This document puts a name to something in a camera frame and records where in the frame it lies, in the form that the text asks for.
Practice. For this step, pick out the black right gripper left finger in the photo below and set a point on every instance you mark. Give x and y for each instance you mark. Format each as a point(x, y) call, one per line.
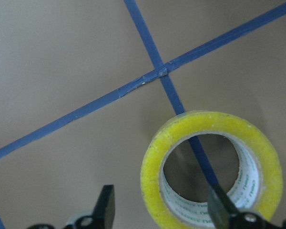
point(104, 211)

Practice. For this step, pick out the yellow tape roll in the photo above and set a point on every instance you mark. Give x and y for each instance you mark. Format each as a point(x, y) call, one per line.
point(258, 187)

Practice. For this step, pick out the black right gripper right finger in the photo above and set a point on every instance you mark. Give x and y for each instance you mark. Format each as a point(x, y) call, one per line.
point(221, 209)

